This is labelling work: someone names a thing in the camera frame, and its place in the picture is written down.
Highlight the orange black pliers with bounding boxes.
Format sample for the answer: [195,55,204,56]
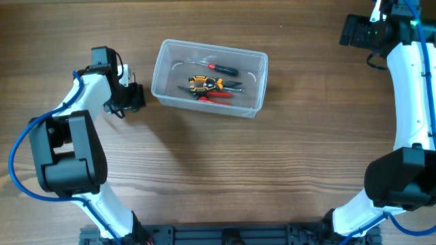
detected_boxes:
[188,76,243,92]

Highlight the left blue cable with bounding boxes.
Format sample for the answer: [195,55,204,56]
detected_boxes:
[7,70,122,245]

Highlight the red handled wire cutters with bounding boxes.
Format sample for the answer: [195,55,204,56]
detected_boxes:
[178,86,233,105]

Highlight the clear plastic container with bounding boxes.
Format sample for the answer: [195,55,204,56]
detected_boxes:
[151,39,268,118]

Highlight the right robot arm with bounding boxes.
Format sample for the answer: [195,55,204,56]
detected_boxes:
[315,0,435,244]

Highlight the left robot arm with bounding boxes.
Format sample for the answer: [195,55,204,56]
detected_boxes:
[25,46,154,244]

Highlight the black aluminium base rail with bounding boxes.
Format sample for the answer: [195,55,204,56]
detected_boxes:
[78,223,383,245]

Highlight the green handled screwdriver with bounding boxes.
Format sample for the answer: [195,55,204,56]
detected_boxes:
[131,72,138,112]

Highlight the silver L socket wrench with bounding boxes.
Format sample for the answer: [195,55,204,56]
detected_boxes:
[223,87,245,93]

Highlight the black red screwdriver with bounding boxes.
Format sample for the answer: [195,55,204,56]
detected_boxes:
[186,61,239,76]

